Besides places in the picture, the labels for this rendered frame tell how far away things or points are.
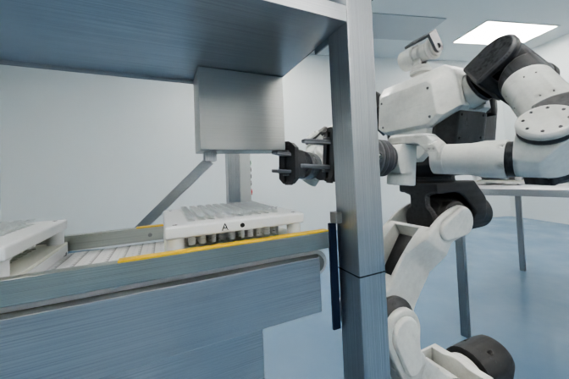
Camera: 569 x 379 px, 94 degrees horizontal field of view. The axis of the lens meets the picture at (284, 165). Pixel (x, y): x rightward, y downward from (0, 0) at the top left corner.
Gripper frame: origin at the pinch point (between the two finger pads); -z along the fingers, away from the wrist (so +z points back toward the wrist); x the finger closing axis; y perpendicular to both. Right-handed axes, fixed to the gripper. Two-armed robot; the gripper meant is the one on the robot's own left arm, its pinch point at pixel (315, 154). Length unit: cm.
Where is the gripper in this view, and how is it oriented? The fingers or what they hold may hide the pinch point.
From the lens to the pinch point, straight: 58.8
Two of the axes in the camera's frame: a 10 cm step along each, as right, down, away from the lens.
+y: -2.8, 0.2, 9.6
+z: 9.6, 0.5, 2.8
